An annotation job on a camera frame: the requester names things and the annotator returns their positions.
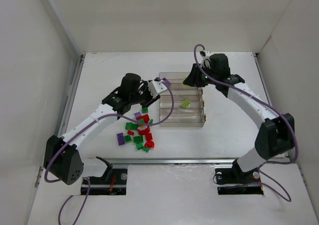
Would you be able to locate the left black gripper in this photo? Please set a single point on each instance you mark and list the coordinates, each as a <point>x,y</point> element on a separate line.
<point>145,100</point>

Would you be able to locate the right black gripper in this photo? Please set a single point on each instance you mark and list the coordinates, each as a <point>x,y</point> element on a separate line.
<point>195,76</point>

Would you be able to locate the purple lego plate brick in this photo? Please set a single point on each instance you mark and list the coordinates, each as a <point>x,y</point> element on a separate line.
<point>166,82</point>

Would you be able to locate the lime lego slope brick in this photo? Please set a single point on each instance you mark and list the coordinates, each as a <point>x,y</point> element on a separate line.
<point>185,104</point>
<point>184,86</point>

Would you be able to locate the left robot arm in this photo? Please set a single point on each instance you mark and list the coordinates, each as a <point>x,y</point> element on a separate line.
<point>63,160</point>

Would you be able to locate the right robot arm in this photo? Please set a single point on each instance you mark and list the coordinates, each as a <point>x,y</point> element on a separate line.
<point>276,130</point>

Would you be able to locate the green lego square brick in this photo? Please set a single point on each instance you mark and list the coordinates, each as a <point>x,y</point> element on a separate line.
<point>144,110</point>

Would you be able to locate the red lego block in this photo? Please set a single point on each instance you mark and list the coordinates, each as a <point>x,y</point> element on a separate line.
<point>144,117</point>

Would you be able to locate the purple lego round brick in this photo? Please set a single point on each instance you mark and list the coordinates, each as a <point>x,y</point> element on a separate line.
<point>137,114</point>

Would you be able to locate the clear compartment organizer tray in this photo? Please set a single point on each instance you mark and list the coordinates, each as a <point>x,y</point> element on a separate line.
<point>170,103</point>

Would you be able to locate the red lego small brick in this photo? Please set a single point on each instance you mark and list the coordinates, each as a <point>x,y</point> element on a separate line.
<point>148,136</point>

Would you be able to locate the green lego brick left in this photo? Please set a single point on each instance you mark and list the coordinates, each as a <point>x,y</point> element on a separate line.
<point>131,126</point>

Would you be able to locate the green lego brick lower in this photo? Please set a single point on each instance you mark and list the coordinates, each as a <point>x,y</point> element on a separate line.
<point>138,139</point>

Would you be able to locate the red lego arch piece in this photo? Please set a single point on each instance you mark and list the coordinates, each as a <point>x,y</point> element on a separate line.
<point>149,144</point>

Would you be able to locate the green lego small bottom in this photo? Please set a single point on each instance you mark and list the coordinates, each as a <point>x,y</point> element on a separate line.
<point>146,149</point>

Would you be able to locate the purple lego long plate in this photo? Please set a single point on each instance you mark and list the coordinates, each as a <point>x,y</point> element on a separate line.
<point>121,139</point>

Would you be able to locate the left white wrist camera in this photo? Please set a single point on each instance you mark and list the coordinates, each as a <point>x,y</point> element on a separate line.
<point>156,88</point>

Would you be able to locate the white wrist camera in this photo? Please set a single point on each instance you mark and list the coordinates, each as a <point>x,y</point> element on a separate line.
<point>156,88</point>
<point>205,54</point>

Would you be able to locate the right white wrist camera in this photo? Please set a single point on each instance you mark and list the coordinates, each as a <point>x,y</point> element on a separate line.
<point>205,54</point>

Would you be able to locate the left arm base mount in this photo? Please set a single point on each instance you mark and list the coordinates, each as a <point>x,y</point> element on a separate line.
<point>114,184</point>

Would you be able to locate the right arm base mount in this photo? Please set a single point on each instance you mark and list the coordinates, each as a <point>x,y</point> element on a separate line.
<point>231,182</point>

